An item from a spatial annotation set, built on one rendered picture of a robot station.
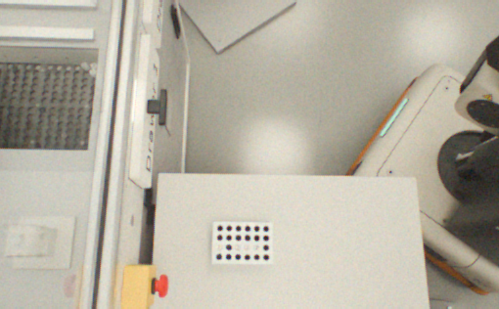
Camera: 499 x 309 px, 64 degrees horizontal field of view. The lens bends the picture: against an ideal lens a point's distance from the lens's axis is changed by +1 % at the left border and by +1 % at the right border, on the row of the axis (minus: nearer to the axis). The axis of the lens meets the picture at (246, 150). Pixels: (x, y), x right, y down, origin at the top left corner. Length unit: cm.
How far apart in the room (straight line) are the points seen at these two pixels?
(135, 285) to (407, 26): 172
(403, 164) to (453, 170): 18
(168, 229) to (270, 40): 122
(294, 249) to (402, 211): 25
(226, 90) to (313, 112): 39
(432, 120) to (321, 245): 85
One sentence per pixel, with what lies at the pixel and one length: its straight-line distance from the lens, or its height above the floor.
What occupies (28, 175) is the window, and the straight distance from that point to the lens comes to 45.
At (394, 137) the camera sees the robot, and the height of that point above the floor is 28.
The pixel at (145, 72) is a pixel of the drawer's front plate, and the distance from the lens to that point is 80.
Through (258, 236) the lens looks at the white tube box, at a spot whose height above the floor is 79.
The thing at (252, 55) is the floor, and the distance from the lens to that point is 186.
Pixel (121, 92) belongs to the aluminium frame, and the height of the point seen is 99.
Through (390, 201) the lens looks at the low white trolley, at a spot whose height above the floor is 76.
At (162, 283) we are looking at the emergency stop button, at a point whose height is 89.
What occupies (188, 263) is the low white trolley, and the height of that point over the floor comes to 76.
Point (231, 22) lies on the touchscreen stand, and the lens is 190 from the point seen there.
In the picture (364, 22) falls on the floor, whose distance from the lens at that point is 204.
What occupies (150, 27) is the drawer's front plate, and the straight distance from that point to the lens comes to 87.
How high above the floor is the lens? 164
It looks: 75 degrees down
